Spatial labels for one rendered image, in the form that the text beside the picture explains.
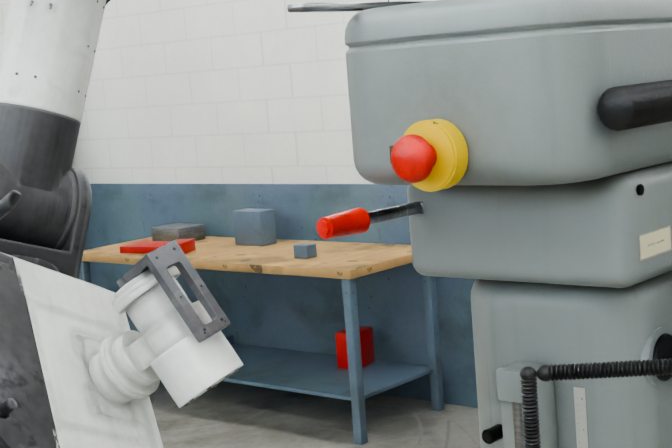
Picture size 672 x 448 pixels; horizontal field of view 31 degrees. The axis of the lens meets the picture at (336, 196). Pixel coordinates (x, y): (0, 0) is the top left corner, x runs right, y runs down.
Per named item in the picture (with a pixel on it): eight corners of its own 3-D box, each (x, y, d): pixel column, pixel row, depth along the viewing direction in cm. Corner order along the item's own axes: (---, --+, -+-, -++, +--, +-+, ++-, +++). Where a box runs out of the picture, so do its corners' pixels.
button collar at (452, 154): (458, 192, 101) (453, 119, 100) (400, 191, 105) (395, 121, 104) (471, 189, 102) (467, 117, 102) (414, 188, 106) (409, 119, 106)
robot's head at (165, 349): (147, 429, 104) (223, 376, 101) (82, 330, 105) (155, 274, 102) (182, 408, 110) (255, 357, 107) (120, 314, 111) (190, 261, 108)
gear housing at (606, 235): (633, 292, 105) (627, 175, 104) (406, 277, 120) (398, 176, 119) (782, 233, 130) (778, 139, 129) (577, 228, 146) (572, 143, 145)
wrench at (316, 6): (312, 9, 105) (311, 0, 105) (278, 14, 107) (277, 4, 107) (472, 6, 123) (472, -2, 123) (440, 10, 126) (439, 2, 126)
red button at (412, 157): (425, 184, 99) (422, 135, 99) (386, 184, 102) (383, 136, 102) (449, 179, 102) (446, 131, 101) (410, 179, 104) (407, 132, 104)
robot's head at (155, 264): (146, 382, 105) (193, 346, 100) (91, 299, 106) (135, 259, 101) (194, 353, 110) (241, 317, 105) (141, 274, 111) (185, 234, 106)
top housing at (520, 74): (579, 189, 96) (567, -18, 94) (327, 188, 113) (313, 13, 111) (799, 135, 131) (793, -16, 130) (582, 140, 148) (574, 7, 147)
